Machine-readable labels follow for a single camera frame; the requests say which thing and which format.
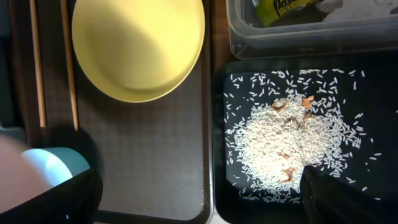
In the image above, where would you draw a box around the pile of rice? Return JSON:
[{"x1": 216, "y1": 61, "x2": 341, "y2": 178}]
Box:
[{"x1": 222, "y1": 68, "x2": 374, "y2": 203}]

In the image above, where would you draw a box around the white bowl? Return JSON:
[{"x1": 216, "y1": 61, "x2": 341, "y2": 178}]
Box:
[{"x1": 1, "y1": 136, "x2": 47, "y2": 213}]

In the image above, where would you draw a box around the clear plastic bin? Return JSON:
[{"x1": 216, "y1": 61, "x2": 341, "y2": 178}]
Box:
[{"x1": 226, "y1": 0, "x2": 397, "y2": 60}]

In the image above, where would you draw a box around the wooden chopstick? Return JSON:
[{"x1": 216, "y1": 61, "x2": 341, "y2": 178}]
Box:
[
  {"x1": 29, "y1": 0, "x2": 47, "y2": 128},
  {"x1": 60, "y1": 0, "x2": 79, "y2": 131}
]

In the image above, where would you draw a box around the yellow plate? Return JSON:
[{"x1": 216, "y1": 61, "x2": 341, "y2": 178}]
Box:
[{"x1": 72, "y1": 0, "x2": 205, "y2": 103}]

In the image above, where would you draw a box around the yellow snack wrapper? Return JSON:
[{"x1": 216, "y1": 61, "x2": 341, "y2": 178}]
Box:
[{"x1": 252, "y1": 0, "x2": 318, "y2": 27}]

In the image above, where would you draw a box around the left wooden chopstick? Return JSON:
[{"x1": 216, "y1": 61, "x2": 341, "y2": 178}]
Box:
[{"x1": 29, "y1": 0, "x2": 47, "y2": 128}]

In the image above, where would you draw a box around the right wooden chopstick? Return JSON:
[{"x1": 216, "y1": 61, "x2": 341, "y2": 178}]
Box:
[{"x1": 60, "y1": 0, "x2": 79, "y2": 131}]

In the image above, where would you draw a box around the light blue bowl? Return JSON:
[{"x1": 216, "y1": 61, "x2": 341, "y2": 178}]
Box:
[{"x1": 21, "y1": 147, "x2": 90, "y2": 189}]

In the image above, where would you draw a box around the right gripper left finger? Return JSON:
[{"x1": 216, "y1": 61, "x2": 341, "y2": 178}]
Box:
[{"x1": 1, "y1": 169, "x2": 103, "y2": 224}]

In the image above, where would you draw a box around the black tray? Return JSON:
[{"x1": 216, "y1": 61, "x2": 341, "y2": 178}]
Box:
[{"x1": 211, "y1": 51, "x2": 397, "y2": 223}]

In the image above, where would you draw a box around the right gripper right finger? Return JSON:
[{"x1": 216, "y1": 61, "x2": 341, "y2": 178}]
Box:
[{"x1": 300, "y1": 166, "x2": 397, "y2": 224}]

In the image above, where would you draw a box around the dark brown serving tray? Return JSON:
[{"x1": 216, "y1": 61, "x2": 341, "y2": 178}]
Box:
[{"x1": 6, "y1": 1, "x2": 213, "y2": 223}]

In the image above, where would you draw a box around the white tissue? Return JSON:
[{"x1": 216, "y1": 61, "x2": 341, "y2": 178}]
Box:
[{"x1": 316, "y1": 0, "x2": 397, "y2": 22}]

